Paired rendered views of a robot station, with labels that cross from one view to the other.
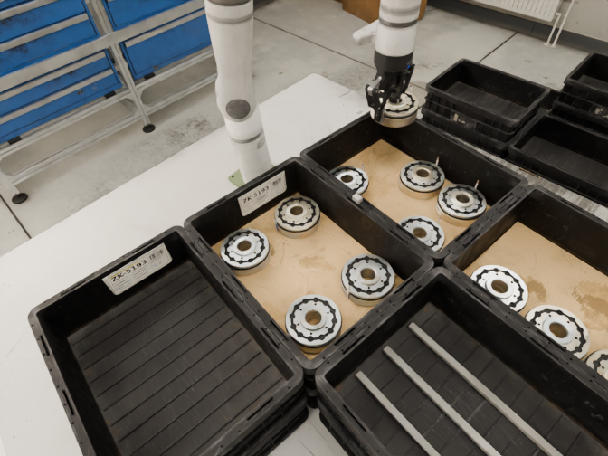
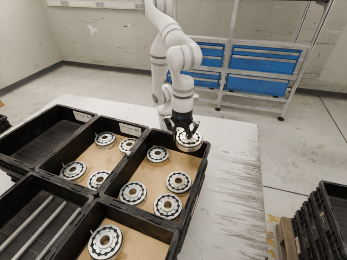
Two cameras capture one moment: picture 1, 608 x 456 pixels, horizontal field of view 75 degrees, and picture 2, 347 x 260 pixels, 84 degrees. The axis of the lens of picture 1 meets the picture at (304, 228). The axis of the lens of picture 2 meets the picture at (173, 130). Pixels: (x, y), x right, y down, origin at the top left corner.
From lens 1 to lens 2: 0.78 m
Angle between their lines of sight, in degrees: 41
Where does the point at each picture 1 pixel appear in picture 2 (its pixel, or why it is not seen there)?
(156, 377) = (49, 143)
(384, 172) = (178, 167)
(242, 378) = not seen: hidden behind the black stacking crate
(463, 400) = (41, 244)
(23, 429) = not seen: hidden behind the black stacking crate
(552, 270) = not seen: outside the picture
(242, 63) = (156, 81)
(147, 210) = (135, 116)
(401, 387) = (47, 215)
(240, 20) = (155, 64)
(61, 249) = (110, 108)
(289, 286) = (94, 160)
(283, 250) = (112, 151)
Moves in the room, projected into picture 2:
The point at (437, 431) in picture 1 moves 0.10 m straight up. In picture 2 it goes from (25, 237) to (9, 222)
